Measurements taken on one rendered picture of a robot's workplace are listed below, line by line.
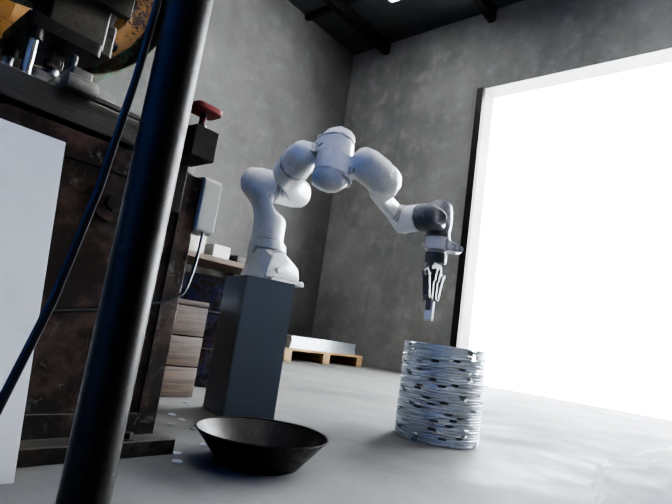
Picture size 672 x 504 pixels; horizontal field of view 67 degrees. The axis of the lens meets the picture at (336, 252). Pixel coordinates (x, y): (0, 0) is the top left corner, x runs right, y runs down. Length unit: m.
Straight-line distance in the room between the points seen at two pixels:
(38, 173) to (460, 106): 5.63
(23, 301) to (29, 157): 0.26
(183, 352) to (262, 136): 4.54
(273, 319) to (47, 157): 0.89
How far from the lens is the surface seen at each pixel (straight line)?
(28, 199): 1.05
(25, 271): 1.02
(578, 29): 6.23
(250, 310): 1.66
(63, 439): 1.16
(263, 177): 1.77
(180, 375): 1.96
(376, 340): 6.10
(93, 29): 1.44
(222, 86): 6.00
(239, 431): 1.32
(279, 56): 6.70
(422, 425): 1.77
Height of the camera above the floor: 0.30
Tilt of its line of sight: 9 degrees up
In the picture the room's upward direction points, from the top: 8 degrees clockwise
